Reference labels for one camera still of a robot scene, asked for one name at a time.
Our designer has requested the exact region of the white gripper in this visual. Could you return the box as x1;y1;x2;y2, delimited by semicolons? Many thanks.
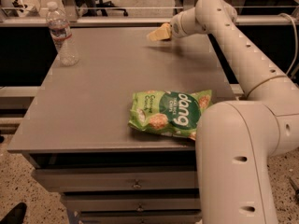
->
147;12;189;41

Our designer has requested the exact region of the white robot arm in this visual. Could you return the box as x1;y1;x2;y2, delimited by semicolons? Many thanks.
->
166;0;299;224

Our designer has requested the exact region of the green rice chip bag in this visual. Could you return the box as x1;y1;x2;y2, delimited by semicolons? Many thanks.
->
129;90;212;140

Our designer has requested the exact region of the clear plastic water bottle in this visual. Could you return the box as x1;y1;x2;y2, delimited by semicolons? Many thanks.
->
46;1;79;66

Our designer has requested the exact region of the grey drawer cabinet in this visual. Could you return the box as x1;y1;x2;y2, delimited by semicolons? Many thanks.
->
8;28;234;224

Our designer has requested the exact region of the black shoe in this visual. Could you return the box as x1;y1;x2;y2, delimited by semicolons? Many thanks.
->
0;203;27;224

